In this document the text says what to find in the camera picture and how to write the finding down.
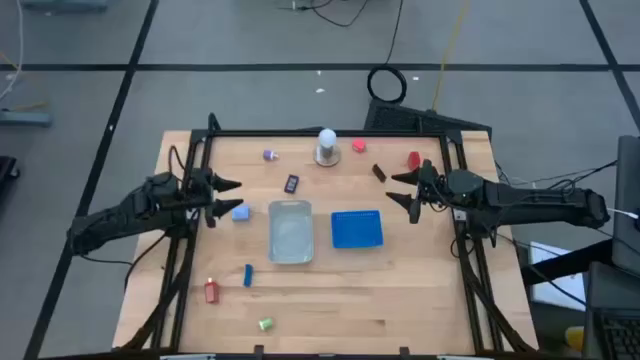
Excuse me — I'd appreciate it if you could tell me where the white bulb on wooden stand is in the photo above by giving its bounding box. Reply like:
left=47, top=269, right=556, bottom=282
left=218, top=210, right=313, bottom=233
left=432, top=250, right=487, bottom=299
left=313, top=127, right=342, bottom=168

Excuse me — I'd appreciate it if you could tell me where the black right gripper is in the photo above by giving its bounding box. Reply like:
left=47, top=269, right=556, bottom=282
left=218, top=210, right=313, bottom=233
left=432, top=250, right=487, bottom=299
left=385, top=159, right=451, bottom=225

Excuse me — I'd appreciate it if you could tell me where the grey floor base bar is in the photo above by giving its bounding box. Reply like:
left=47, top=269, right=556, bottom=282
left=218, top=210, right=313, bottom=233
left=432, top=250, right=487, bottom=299
left=19, top=0, right=109, bottom=12
left=0, top=109, right=53, bottom=128

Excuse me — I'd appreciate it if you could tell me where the black hanging cable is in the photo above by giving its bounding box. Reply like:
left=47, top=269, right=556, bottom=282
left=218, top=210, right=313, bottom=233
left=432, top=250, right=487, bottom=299
left=383, top=0, right=405, bottom=69

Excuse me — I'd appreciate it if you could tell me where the black floor object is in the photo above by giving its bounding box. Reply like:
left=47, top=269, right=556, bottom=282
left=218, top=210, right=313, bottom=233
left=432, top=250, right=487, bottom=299
left=0, top=155, right=21, bottom=196

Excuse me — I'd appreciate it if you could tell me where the yellow hanging cable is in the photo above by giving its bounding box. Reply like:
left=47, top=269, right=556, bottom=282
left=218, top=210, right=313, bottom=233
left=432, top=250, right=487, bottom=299
left=430, top=0, right=471, bottom=112

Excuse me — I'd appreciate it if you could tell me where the white floor cable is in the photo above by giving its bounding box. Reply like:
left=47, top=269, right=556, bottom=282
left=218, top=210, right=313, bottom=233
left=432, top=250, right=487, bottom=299
left=0, top=0, right=25, bottom=101

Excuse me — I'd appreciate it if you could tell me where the red bottle white cap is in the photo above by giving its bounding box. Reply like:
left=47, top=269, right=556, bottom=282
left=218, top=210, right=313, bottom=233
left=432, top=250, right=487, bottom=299
left=203, top=277, right=220, bottom=305

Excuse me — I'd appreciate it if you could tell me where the blue plastic basket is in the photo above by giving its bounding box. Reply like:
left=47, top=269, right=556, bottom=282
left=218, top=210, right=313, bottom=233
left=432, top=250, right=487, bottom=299
left=330, top=209, right=385, bottom=250

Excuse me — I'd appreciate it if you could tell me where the black coiled cable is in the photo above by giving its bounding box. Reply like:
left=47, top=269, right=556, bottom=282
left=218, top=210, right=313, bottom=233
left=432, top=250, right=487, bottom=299
left=366, top=65, right=408, bottom=105

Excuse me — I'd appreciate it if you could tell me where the yellow object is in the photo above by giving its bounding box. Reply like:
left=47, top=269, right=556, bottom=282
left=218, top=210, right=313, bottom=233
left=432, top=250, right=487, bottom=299
left=564, top=325, right=586, bottom=352

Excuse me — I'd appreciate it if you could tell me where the black aluminium table frame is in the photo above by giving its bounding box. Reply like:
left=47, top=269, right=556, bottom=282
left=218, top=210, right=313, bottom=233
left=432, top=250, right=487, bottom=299
left=119, top=112, right=539, bottom=357

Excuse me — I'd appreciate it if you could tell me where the black perforated panel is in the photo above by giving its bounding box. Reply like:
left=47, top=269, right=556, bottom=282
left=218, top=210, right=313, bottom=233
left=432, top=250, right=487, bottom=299
left=363, top=98, right=493, bottom=139

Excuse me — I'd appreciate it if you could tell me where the black floor cable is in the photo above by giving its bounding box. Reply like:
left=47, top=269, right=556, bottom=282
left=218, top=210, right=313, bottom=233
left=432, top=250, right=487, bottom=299
left=277, top=0, right=370, bottom=29

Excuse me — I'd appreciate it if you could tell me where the black keyboard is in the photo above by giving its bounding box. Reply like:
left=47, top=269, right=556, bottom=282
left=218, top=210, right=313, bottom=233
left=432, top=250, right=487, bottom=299
left=594, top=308, right=640, bottom=360

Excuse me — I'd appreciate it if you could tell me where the grey plastic bin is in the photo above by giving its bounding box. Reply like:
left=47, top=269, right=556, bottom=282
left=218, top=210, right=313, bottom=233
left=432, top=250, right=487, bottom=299
left=267, top=199, right=315, bottom=265

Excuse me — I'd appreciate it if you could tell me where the grey monitor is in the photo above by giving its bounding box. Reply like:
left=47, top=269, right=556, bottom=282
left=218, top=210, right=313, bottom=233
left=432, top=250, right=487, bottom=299
left=610, top=134, right=640, bottom=276

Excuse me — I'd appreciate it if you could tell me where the white board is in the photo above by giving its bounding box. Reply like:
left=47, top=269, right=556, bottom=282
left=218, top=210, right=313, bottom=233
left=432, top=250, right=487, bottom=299
left=528, top=241, right=587, bottom=312

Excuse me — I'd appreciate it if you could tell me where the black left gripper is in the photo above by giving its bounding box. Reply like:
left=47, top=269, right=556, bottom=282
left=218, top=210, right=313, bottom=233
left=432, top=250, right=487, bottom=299
left=188, top=167, right=245, bottom=229

